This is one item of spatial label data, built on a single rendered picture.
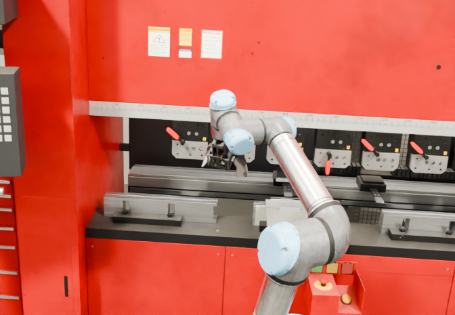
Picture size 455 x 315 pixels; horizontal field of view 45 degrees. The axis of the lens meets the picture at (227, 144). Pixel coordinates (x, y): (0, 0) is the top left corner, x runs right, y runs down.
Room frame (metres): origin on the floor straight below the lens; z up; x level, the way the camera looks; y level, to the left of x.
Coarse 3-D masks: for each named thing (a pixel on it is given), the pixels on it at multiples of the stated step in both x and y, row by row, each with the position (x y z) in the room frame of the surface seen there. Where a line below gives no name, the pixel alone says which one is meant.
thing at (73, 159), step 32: (32, 0) 2.03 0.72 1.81; (64, 0) 2.02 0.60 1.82; (32, 32) 2.03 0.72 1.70; (64, 32) 2.02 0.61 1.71; (32, 64) 2.03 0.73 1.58; (64, 64) 2.02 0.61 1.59; (32, 96) 2.03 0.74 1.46; (64, 96) 2.02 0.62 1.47; (32, 128) 2.03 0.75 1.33; (64, 128) 2.02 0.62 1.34; (96, 128) 2.34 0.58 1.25; (32, 160) 2.03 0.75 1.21; (64, 160) 2.02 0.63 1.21; (96, 160) 2.33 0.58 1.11; (32, 192) 2.03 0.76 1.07; (64, 192) 2.02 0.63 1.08; (96, 192) 2.31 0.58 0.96; (32, 224) 2.03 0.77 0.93; (64, 224) 2.02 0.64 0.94; (32, 256) 2.03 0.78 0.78; (64, 256) 2.02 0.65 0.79; (32, 288) 2.03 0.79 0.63; (64, 288) 2.02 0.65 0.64
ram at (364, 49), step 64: (128, 0) 2.23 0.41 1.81; (192, 0) 2.22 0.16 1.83; (256, 0) 2.21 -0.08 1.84; (320, 0) 2.21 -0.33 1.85; (384, 0) 2.20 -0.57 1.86; (448, 0) 2.20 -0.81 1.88; (128, 64) 2.23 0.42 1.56; (192, 64) 2.22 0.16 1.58; (256, 64) 2.21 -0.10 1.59; (320, 64) 2.21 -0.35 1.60; (384, 64) 2.20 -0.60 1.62; (448, 64) 2.19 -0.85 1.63; (320, 128) 2.21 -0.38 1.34; (384, 128) 2.20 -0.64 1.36
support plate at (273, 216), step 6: (270, 204) 2.18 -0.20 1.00; (276, 204) 2.19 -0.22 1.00; (300, 204) 2.20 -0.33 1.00; (270, 210) 2.12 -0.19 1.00; (276, 210) 2.13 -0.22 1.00; (300, 210) 2.14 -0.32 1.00; (270, 216) 2.06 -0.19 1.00; (276, 216) 2.07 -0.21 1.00; (282, 216) 2.07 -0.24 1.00; (288, 216) 2.07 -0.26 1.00; (294, 216) 2.07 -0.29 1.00; (300, 216) 2.08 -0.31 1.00; (306, 216) 2.08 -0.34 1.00; (270, 222) 2.01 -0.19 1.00; (276, 222) 2.01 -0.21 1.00
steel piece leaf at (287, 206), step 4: (280, 204) 2.19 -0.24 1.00; (284, 204) 2.19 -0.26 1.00; (288, 204) 2.19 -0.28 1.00; (292, 204) 2.19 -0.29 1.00; (296, 204) 2.19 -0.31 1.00; (280, 208) 2.12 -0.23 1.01; (284, 208) 2.12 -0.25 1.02; (288, 208) 2.11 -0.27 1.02; (292, 208) 2.11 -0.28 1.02; (296, 208) 2.11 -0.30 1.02; (292, 212) 2.11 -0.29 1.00; (296, 212) 2.11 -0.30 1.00
